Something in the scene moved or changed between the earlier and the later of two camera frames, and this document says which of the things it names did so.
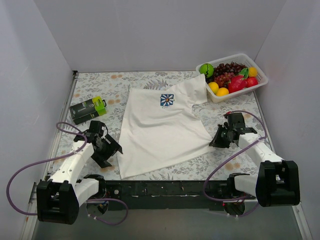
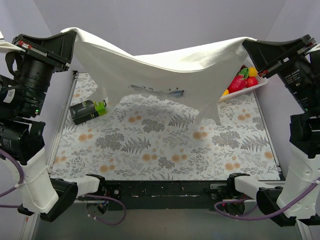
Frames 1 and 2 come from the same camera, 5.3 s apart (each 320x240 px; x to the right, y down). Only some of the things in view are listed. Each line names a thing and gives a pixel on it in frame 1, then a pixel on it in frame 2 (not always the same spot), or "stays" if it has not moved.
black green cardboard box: [83, 111] stays
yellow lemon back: [252, 71] stays
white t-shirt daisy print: [160, 128] -> [198, 76]
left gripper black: [106, 152] -> [41, 53]
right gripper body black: [223, 136] -> [285, 61]
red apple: [252, 81] stays
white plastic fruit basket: [248, 61] stays
